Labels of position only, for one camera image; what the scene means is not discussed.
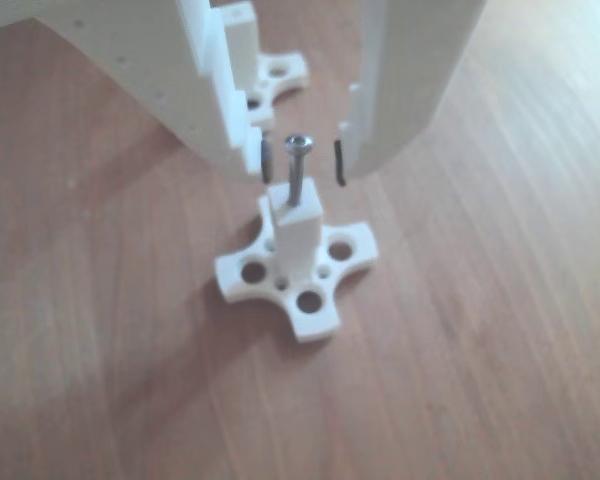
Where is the long metal screw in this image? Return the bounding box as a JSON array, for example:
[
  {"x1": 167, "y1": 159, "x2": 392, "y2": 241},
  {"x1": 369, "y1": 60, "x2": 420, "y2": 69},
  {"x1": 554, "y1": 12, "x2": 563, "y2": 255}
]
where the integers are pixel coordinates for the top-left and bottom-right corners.
[{"x1": 283, "y1": 134, "x2": 316, "y2": 208}]

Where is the white cross-base post stand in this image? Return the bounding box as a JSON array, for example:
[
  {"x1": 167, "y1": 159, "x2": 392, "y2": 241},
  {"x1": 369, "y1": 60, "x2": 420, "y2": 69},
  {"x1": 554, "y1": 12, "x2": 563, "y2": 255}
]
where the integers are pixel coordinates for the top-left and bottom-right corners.
[
  {"x1": 214, "y1": 179, "x2": 382, "y2": 344},
  {"x1": 218, "y1": 1, "x2": 312, "y2": 128}
]

